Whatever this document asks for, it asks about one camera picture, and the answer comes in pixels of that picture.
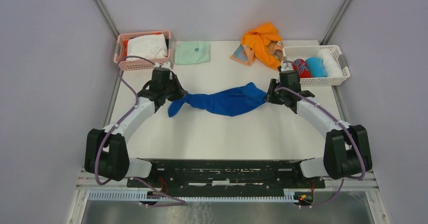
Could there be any blue microfiber towel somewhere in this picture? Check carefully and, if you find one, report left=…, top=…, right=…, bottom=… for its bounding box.
left=168, top=82, right=267, bottom=117

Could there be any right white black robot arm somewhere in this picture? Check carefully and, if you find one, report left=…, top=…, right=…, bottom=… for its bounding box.
left=266, top=70, right=372, bottom=188

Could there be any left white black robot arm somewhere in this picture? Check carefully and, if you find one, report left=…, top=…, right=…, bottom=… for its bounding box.
left=84, top=67, right=187, bottom=187

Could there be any red rolled towel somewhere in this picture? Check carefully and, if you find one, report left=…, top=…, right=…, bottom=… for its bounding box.
left=292, top=59, right=312, bottom=79

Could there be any white plastic basket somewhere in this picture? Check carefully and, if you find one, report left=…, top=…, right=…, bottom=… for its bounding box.
left=282, top=45, right=351, bottom=86

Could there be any light blue rolled towel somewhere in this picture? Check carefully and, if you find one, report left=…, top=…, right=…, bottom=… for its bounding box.
left=305, top=57, right=328, bottom=78

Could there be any white towel in pink basket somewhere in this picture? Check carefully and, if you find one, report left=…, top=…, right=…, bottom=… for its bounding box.
left=127, top=34, right=168, bottom=60

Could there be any pink plastic basket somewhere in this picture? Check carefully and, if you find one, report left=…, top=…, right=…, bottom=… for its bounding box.
left=113, top=30, right=172, bottom=71

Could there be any mint green folded towel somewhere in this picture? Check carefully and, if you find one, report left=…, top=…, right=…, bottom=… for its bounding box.
left=174, top=41, right=210, bottom=65

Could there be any white rolled towel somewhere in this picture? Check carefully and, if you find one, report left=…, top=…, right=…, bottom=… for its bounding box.
left=316, top=48, right=343, bottom=78

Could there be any patterned peach towel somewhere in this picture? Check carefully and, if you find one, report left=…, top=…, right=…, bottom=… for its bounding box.
left=230, top=41, right=284, bottom=66

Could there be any orange crumpled towel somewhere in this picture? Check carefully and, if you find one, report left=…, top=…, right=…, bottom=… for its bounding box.
left=241, top=22, right=283, bottom=70

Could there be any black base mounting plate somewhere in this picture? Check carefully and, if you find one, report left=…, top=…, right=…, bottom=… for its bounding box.
left=144, top=159, right=326, bottom=197

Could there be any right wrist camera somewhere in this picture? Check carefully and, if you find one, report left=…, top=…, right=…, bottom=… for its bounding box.
left=278, top=61, right=294, bottom=72

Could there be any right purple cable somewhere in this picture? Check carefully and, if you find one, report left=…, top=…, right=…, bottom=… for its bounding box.
left=275, top=86, right=367, bottom=208

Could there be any purple cable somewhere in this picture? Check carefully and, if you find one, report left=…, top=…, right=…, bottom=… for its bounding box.
left=275, top=86, right=367, bottom=208
left=94, top=55, right=187, bottom=208

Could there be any white slotted cable duct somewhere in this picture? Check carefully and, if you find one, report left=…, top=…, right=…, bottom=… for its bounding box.
left=87, top=190, right=298, bottom=203

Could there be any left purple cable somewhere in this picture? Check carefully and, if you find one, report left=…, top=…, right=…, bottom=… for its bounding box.
left=94, top=55, right=187, bottom=208

